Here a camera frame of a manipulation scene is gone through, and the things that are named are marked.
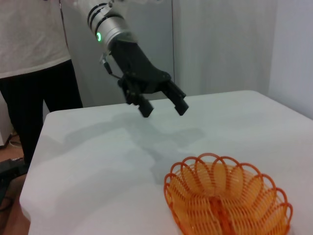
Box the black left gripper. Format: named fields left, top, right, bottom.
left=109, top=39, right=190, bottom=118

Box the orange wire plastic basket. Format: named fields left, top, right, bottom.
left=163, top=152, right=294, bottom=235

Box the person in white shirt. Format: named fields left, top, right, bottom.
left=0, top=0, right=84, bottom=167

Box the black equipment on floor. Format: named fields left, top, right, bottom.
left=0, top=158, right=28, bottom=183

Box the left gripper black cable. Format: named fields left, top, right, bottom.
left=99, top=52, right=123, bottom=80

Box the thin black wall cable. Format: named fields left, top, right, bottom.
left=170, top=0, right=177, bottom=83

